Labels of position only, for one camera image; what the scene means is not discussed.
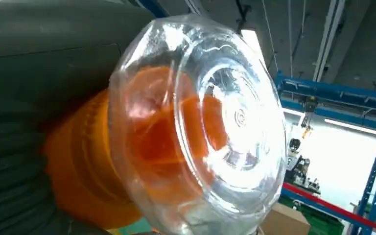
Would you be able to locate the brown cardboard box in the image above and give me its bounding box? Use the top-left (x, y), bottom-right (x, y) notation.
top-left (260, 202), bottom-right (311, 235)

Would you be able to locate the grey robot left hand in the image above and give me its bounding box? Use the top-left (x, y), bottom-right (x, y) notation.
top-left (0, 0), bottom-right (157, 121)

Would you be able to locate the orange drink bottle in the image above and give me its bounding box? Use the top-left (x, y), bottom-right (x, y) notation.
top-left (41, 14), bottom-right (288, 235)

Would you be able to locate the green table mat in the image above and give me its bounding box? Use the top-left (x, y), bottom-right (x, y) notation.
top-left (118, 216), bottom-right (155, 235)

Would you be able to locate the background white robot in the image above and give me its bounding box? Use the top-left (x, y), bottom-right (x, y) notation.
top-left (284, 137), bottom-right (322, 196)

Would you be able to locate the green plastic crate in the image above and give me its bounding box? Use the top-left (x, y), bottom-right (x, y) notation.
top-left (278, 194), bottom-right (345, 235)

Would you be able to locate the red metal bar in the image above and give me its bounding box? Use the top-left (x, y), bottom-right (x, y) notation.
top-left (282, 182), bottom-right (376, 235)

